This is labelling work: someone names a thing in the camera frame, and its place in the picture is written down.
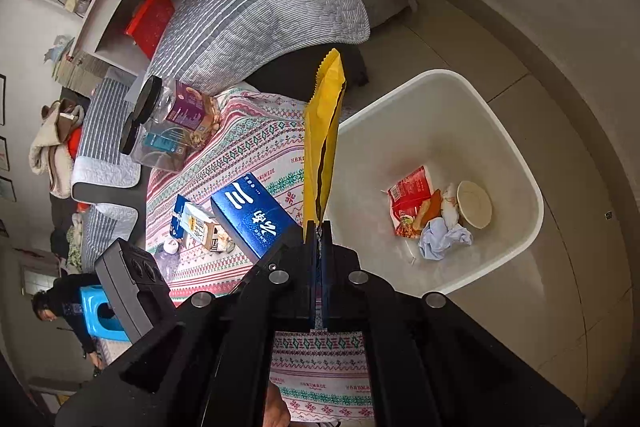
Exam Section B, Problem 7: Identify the clear plastic bottle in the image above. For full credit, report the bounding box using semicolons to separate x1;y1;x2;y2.
154;236;180;283

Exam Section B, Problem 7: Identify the dark blue tissue box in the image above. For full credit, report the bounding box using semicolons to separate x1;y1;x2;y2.
210;173;302;263

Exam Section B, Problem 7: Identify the blue almond biscuit box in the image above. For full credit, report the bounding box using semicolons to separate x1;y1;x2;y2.
170;194;193;239

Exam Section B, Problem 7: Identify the light blue small box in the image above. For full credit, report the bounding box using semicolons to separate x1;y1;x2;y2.
178;202;235;254

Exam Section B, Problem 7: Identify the red noodle wrapper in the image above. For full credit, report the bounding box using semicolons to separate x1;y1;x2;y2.
386;165;435;239

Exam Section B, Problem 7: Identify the white paper ball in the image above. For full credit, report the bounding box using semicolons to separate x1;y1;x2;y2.
418;217;473;261

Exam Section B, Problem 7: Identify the orange peel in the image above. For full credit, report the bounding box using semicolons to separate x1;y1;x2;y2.
412;190;442;231

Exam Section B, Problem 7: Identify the yellow snack packet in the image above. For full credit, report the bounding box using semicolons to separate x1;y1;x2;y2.
302;49;347;233

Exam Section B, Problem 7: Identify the stained tissue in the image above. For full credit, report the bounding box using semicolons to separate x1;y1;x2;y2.
440;183;459;230

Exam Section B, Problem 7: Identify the white paper cup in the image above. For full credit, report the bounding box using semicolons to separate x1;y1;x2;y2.
457;180;492;230

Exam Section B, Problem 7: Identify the white trash bin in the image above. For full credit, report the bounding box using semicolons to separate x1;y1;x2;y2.
326;69;544;297

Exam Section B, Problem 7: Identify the right hand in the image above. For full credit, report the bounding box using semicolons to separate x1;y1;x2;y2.
262;383;291;427

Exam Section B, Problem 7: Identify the blue plastic stool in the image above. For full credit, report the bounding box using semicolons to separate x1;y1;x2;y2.
79;285;129;341

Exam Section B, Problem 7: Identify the patterned tablecloth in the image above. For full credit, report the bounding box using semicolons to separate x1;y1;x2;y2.
144;81;377;425

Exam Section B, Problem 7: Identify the person in dark clothes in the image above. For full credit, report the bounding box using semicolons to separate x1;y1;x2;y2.
32;273;104;371

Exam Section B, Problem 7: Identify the dark sofa with grey cover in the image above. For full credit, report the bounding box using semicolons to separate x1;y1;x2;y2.
50;69;145;273

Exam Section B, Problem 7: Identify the left black-lid plastic jar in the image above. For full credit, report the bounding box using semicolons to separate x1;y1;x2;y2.
119;114;191;172

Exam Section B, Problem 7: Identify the right black-lid nut jar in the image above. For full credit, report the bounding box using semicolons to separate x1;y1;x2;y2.
132;76;221;150

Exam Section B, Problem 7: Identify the pile of blankets and plush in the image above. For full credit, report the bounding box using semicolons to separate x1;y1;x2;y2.
28;98;85;199

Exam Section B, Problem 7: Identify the stack of books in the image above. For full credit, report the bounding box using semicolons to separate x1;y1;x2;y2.
53;52;108;98

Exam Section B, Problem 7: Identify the grey quilted bed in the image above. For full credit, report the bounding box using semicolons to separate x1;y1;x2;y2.
146;0;370;94

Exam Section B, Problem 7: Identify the red bag on bed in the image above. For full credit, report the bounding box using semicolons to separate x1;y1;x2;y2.
125;0;175;60

